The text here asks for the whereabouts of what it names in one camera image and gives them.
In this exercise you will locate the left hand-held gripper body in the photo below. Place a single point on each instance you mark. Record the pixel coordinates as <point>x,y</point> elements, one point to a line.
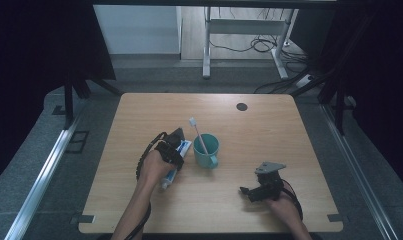
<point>170,151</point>

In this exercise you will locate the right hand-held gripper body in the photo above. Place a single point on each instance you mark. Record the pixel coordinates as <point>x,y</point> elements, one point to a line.
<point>270,183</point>

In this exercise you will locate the white blue toothpaste tube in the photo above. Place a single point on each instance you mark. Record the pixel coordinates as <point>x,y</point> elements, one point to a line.
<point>185,146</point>

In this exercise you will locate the teal cup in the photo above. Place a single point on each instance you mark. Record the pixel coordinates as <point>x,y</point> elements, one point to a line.
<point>202,160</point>

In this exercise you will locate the pink toothbrush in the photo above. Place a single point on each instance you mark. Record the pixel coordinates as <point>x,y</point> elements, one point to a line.
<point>198,133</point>

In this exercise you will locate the person's left hand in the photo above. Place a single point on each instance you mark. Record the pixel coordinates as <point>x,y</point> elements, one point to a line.
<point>155,171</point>

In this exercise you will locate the person's right hand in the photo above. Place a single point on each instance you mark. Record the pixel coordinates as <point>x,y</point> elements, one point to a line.
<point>287,208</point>

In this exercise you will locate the black round table grommet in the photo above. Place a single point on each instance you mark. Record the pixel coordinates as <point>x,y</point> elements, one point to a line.
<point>242,107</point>

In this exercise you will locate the black metal stand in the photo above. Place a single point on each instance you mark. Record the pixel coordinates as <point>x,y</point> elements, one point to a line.
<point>68,103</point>
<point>339,113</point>

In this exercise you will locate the white power strip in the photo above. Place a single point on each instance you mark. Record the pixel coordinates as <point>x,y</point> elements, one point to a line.
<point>305,81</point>

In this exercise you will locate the black curtain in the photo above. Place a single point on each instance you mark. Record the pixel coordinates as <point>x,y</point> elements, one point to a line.
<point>29,66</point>
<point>382,66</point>

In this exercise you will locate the grey table bracket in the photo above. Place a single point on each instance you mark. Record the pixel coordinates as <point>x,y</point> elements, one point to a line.
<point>335,217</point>
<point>82,219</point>

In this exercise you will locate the aluminium floor rail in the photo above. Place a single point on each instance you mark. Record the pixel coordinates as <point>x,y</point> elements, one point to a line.
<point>39,190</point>
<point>362,176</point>

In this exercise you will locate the black floor socket frame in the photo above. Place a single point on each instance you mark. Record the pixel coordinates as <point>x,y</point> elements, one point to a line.
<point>71,142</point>

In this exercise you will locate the white desk frame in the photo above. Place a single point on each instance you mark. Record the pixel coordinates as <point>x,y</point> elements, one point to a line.
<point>245,26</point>

